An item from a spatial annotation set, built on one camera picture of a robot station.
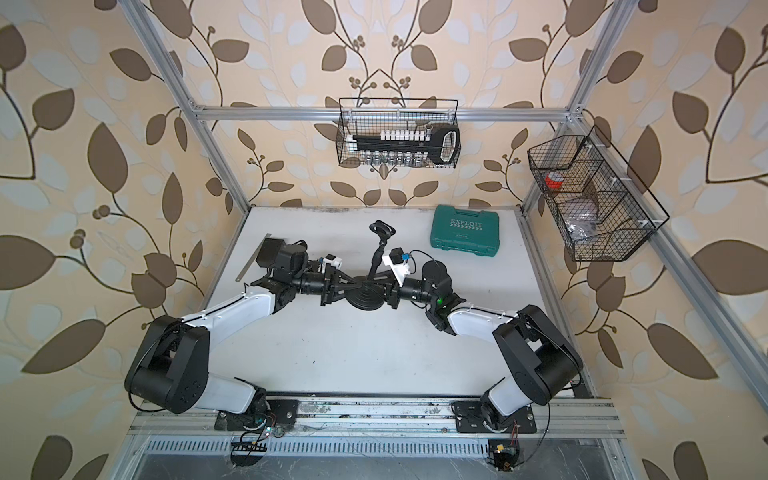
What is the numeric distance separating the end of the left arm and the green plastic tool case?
40 cm

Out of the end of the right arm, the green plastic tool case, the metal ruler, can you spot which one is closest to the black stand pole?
the end of the right arm

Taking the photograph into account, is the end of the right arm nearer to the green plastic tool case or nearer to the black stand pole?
the black stand pole

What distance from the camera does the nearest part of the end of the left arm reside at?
0.75 metres

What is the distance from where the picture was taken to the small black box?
104 centimetres

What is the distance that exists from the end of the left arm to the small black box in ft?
1.17

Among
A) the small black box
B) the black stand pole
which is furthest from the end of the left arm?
the small black box

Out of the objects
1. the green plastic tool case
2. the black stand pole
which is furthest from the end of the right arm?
the green plastic tool case

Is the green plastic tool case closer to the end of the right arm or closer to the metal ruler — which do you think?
the end of the right arm

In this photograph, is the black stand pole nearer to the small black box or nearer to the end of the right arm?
the end of the right arm

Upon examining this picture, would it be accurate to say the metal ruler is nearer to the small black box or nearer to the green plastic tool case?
the small black box

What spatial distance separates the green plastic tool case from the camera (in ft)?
3.49

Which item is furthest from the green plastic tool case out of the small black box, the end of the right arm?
the small black box

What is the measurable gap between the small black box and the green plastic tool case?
0.56 metres

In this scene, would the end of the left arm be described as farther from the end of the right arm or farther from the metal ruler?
the metal ruler
